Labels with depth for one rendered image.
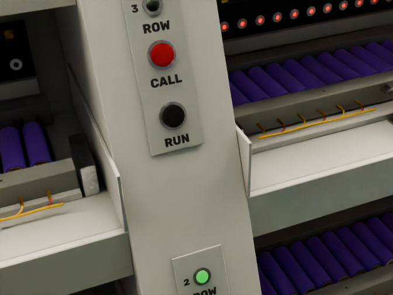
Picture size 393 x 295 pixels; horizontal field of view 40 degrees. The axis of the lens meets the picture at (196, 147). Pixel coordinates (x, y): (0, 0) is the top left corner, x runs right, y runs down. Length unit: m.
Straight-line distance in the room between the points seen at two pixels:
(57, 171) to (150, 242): 0.09
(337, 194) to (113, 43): 0.22
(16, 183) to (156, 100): 0.12
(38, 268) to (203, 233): 0.12
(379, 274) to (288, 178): 0.20
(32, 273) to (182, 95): 0.16
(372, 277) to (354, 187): 0.15
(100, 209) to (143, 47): 0.13
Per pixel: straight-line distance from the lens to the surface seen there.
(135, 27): 0.37
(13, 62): 0.52
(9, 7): 0.38
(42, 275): 0.40
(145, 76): 0.37
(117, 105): 0.37
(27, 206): 0.42
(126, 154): 0.38
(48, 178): 0.42
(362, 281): 0.59
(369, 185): 0.48
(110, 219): 0.40
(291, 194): 0.44
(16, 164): 0.45
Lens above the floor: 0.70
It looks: 13 degrees down
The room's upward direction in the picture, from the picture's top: 10 degrees counter-clockwise
